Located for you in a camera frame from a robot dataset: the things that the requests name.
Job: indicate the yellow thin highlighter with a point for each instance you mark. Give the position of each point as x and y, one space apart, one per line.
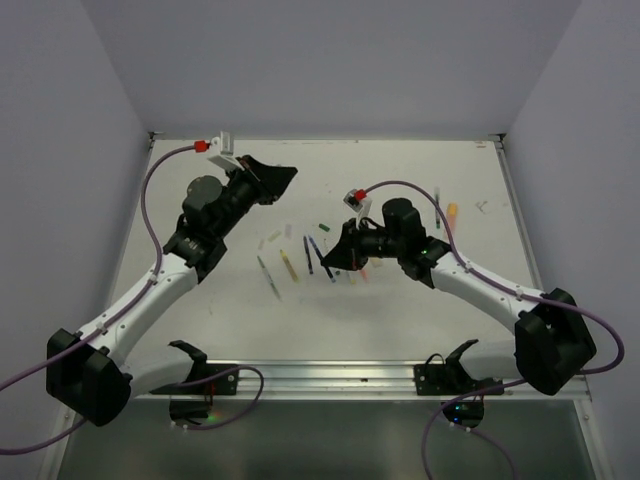
289 266

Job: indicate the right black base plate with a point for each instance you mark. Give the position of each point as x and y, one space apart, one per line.
436 379

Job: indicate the purple gel pen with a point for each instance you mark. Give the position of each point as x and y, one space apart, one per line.
308 255

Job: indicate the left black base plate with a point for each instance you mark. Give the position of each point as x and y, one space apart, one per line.
208 380

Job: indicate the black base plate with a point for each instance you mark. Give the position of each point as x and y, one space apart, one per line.
436 379
208 380

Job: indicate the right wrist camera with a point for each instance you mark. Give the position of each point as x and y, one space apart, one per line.
359 202

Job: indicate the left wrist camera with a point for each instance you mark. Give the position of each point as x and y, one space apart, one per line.
221 152

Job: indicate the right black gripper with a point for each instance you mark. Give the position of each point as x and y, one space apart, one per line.
348 252

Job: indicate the green clear pen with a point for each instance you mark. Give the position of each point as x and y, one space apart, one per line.
269 278

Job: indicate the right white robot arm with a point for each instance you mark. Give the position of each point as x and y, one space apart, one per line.
550 341

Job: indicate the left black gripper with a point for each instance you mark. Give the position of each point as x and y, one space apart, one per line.
269 181

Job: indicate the aluminium rail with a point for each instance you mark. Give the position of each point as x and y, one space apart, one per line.
291 380

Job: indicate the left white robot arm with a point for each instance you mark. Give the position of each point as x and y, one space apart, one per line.
89 371

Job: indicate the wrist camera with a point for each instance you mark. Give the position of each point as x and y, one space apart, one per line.
359 202
221 152

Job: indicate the blue green pen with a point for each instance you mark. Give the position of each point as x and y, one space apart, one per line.
320 256

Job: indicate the clear yellow highlighter cap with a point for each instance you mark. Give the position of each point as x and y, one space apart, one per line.
275 235

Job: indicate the orange thick highlighter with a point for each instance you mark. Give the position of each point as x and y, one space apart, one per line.
451 215

